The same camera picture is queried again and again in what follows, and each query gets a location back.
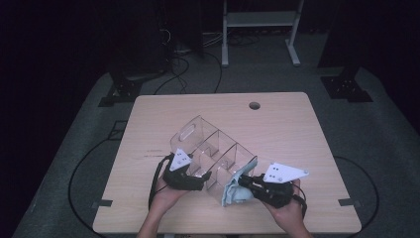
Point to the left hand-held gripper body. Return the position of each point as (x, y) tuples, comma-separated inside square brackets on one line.
[(181, 181)]

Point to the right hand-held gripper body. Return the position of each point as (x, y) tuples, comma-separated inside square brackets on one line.
[(277, 196)]

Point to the light blue cleaning cloth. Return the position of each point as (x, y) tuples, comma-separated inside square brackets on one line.
[(232, 191)]

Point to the clear acrylic divided organizer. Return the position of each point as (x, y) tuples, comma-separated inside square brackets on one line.
[(204, 142)]

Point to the person's right hand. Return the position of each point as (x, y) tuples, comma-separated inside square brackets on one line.
[(290, 216)]

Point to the person's left hand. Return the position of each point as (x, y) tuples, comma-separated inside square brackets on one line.
[(161, 198)]

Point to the black tape strip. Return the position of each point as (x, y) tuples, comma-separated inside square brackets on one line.
[(105, 203), (348, 202)]

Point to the black stand base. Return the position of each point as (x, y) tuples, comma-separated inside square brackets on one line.
[(346, 89), (124, 89)]

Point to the white metal stand frame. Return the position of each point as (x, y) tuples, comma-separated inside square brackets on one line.
[(261, 18)]

